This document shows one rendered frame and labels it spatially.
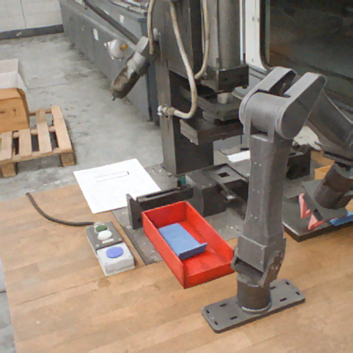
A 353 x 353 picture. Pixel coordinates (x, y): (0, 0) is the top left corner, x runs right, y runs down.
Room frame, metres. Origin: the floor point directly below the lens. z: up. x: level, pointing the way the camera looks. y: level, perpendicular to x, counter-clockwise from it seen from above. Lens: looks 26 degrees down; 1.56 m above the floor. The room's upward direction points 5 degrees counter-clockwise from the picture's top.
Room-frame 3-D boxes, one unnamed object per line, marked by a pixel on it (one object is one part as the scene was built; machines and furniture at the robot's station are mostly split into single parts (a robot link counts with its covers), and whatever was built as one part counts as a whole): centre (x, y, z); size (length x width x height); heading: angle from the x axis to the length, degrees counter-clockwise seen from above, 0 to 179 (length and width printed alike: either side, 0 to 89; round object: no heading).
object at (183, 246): (0.99, 0.01, 0.92); 0.15 x 0.07 x 0.03; 25
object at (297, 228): (1.06, -0.32, 0.91); 0.17 x 0.16 x 0.02; 111
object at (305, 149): (1.30, -0.35, 0.95); 0.06 x 0.03 x 0.09; 111
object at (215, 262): (0.96, -0.01, 0.93); 0.25 x 0.12 x 0.06; 21
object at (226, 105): (1.24, -0.10, 1.22); 0.26 x 0.18 x 0.30; 21
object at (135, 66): (1.40, 0.08, 1.25); 0.19 x 0.07 x 0.19; 111
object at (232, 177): (1.18, -0.13, 0.98); 0.20 x 0.10 x 0.01; 111
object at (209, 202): (1.18, -0.13, 0.94); 0.20 x 0.10 x 0.07; 111
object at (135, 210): (1.09, 0.10, 0.95); 0.06 x 0.03 x 0.09; 111
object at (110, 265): (0.93, 0.15, 0.90); 0.07 x 0.07 x 0.06; 21
